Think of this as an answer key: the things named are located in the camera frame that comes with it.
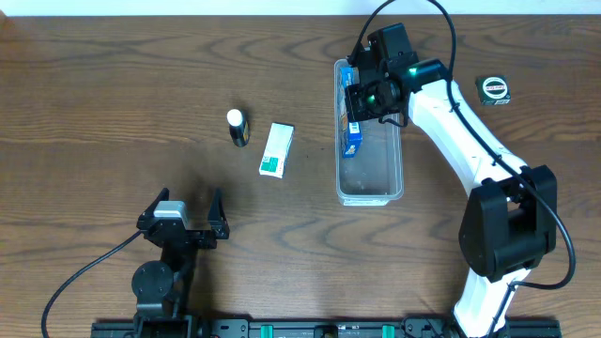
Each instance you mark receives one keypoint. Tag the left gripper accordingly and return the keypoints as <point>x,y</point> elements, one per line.
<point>189,236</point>

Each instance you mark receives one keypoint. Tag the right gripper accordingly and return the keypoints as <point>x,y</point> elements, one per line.
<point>352,104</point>

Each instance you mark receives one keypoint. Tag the blue Kool Fever box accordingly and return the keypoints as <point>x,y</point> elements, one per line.
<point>350,134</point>

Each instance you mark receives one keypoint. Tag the dark green round-label box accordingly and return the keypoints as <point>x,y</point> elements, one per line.
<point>493,90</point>

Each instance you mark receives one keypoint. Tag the white green medicine box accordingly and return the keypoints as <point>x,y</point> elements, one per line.
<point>276,150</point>

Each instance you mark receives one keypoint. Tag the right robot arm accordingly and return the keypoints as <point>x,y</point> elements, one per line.
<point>510,221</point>

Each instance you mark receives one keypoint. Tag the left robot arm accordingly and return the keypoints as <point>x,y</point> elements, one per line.
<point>162,286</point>

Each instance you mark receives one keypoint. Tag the clear plastic container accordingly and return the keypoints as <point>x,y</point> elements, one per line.
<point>373,177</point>

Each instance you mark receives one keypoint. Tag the dark bottle white cap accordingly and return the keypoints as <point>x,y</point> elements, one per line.
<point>238,127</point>

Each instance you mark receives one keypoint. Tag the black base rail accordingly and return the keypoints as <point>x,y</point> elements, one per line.
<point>300,328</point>

